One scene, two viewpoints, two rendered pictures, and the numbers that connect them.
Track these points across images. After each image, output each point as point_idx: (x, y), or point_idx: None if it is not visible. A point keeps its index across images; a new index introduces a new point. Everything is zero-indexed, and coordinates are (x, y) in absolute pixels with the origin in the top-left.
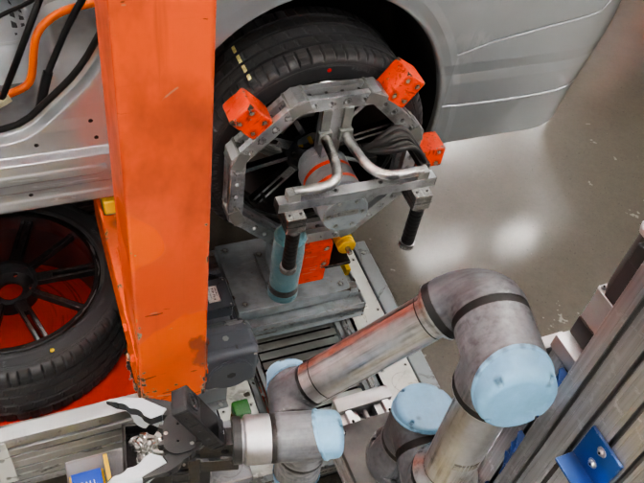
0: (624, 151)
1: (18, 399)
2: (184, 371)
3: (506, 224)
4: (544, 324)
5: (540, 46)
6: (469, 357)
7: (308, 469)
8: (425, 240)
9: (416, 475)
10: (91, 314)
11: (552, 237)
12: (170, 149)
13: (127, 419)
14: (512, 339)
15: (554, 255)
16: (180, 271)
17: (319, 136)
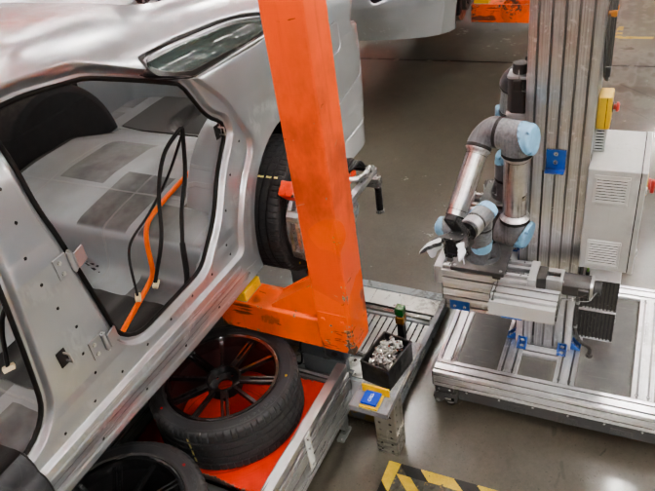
0: (370, 160)
1: (289, 414)
2: (362, 317)
3: (363, 221)
4: (426, 242)
5: (350, 101)
6: (510, 139)
7: (491, 226)
8: None
9: (510, 222)
10: (281, 352)
11: (386, 210)
12: (339, 173)
13: (339, 385)
14: (517, 123)
15: (396, 216)
16: (351, 245)
17: None
